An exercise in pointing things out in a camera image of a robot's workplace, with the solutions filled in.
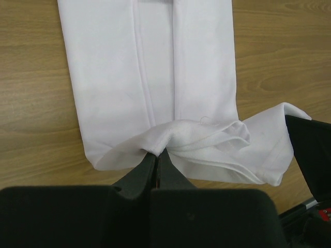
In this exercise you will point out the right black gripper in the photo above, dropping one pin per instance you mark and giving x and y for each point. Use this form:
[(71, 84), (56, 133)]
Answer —
[(308, 224)]

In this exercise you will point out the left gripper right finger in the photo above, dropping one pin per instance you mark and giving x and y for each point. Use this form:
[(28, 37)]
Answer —
[(185, 216)]

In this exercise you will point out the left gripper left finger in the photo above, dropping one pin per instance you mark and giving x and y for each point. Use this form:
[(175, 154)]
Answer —
[(80, 216)]

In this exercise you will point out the white t shirt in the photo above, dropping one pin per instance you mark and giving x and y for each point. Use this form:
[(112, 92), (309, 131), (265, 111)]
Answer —
[(149, 76)]

